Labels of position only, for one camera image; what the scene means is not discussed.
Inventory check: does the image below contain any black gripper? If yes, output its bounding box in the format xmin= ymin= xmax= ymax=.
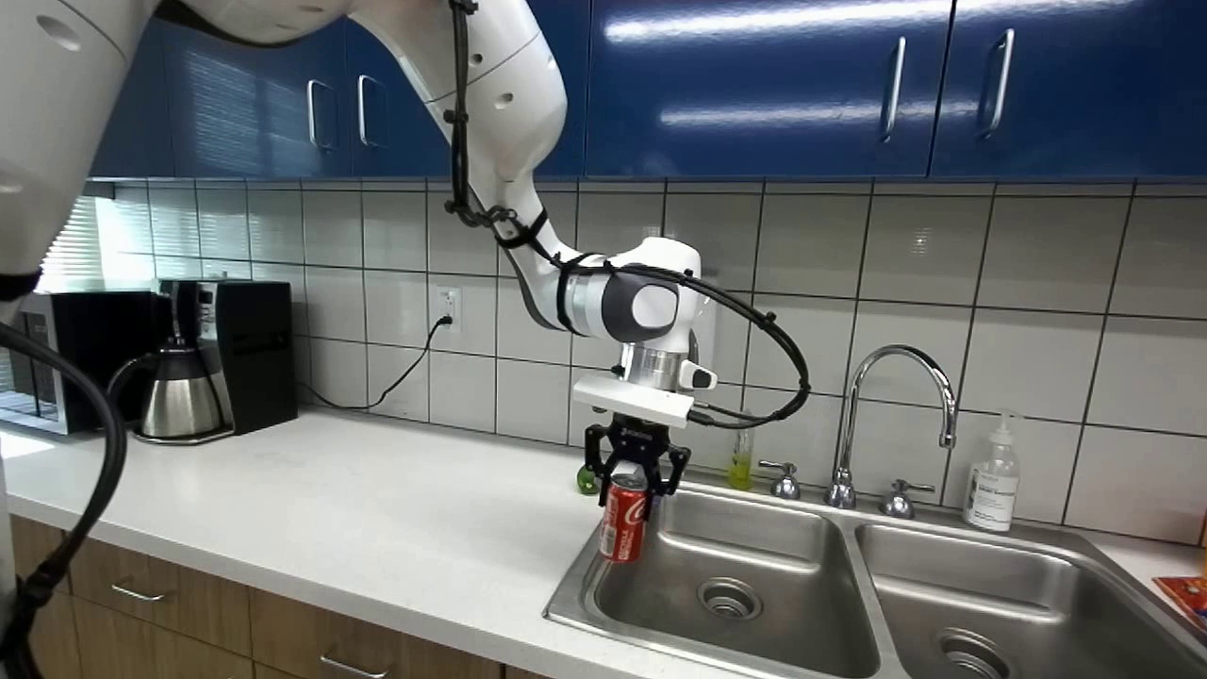
xmin=581 ymin=416 xmax=693 ymax=508

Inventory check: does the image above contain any red soda can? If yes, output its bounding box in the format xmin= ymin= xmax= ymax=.
xmin=598 ymin=459 xmax=652 ymax=571

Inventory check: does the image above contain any stainless steel double sink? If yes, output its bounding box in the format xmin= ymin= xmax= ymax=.
xmin=541 ymin=479 xmax=1207 ymax=679

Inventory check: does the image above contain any chrome faucet knob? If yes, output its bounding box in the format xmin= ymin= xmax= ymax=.
xmin=877 ymin=475 xmax=920 ymax=525
xmin=765 ymin=459 xmax=806 ymax=506

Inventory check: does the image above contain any chrome gooseneck faucet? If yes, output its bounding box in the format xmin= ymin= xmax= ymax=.
xmin=822 ymin=341 xmax=966 ymax=513

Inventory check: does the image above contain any clear pump soap bottle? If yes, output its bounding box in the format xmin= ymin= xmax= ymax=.
xmin=964 ymin=405 xmax=1028 ymax=537

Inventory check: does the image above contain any black coffee maker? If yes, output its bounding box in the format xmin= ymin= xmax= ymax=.
xmin=158 ymin=277 xmax=307 ymax=439

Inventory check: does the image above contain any blue cabinet door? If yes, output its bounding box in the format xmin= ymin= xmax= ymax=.
xmin=546 ymin=0 xmax=954 ymax=184
xmin=327 ymin=23 xmax=598 ymax=184
xmin=86 ymin=9 xmax=345 ymax=183
xmin=931 ymin=0 xmax=1207 ymax=184

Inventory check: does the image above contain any steel coffee carafe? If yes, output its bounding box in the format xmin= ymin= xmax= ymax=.
xmin=138 ymin=341 xmax=231 ymax=447

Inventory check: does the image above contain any wooden base cabinet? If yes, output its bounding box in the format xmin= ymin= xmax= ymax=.
xmin=0 ymin=506 xmax=546 ymax=679

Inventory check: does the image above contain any orange red snack bag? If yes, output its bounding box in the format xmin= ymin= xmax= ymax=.
xmin=1154 ymin=571 xmax=1207 ymax=621

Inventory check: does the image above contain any black power cord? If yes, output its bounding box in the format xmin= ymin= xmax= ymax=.
xmin=300 ymin=315 xmax=458 ymax=420

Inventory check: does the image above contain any white wall outlet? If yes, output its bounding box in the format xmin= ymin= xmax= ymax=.
xmin=426 ymin=281 xmax=467 ymax=346

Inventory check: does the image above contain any silver drawer handle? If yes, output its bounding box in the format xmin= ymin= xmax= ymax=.
xmin=102 ymin=577 xmax=175 ymax=610
xmin=312 ymin=650 xmax=397 ymax=679

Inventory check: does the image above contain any silver cabinet handle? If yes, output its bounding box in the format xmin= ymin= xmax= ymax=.
xmin=877 ymin=32 xmax=912 ymax=149
xmin=353 ymin=68 xmax=378 ymax=151
xmin=302 ymin=74 xmax=326 ymax=151
xmin=976 ymin=23 xmax=1024 ymax=142

